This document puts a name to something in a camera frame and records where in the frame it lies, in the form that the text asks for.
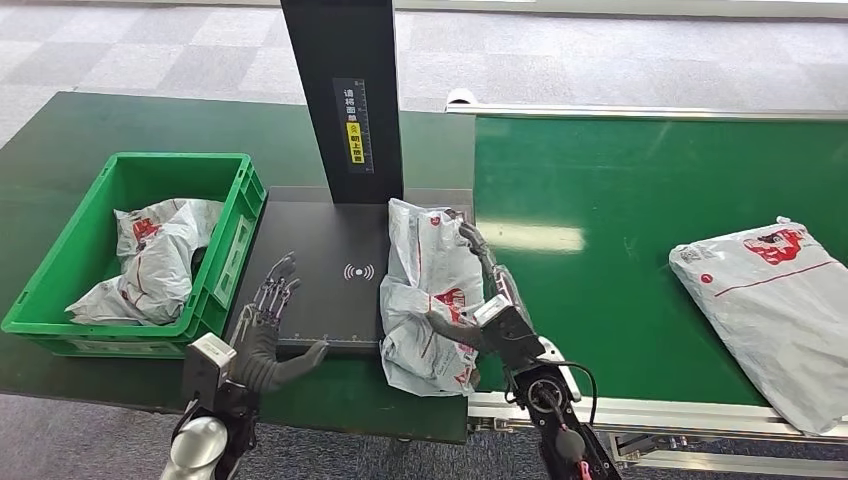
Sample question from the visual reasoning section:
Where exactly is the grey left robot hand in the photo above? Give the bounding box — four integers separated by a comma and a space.
228, 251, 331, 396

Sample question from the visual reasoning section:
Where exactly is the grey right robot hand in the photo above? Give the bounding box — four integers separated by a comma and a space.
425, 221, 531, 352

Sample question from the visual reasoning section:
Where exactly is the grey mailer package red print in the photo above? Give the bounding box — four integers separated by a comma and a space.
378, 197, 489, 399

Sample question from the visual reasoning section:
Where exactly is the green conveyor belt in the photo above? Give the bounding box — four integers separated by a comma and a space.
467, 115, 848, 411

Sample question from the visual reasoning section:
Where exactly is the crumpled grey mailer package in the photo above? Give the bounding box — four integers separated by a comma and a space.
64, 197, 225, 327

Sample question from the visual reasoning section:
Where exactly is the black inbound scanner machine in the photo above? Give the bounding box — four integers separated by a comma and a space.
221, 0, 484, 363

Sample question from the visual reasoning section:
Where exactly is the aluminium conveyor support bar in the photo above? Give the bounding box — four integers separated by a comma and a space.
606, 433, 848, 480

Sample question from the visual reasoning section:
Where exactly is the large grey mailer package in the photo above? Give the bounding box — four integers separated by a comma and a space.
668, 215, 848, 438

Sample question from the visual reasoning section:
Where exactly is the green plastic crate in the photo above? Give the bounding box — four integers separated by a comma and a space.
0, 152, 268, 360

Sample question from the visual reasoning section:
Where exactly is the yellow and white scanner label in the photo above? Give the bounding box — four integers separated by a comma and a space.
331, 77, 375, 176

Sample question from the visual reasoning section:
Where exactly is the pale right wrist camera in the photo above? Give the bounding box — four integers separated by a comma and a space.
472, 295, 547, 374

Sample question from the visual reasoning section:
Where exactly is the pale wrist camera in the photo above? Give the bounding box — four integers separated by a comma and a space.
181, 332, 238, 412
472, 295, 547, 374

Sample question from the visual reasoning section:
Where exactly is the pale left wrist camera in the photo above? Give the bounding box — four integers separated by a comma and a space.
181, 332, 238, 412

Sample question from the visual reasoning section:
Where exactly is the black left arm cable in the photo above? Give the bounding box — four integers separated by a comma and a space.
169, 397, 200, 446

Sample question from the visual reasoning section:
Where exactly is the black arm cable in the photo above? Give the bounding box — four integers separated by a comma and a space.
169, 397, 200, 446
529, 359, 600, 427

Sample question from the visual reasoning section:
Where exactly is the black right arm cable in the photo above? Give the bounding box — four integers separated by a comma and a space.
529, 359, 600, 427

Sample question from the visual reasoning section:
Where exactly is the wide aluminium conveyor rail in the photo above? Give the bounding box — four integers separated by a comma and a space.
466, 390, 848, 445

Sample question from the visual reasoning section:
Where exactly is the thin aluminium conveyor rail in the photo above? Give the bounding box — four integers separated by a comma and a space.
444, 102, 848, 122

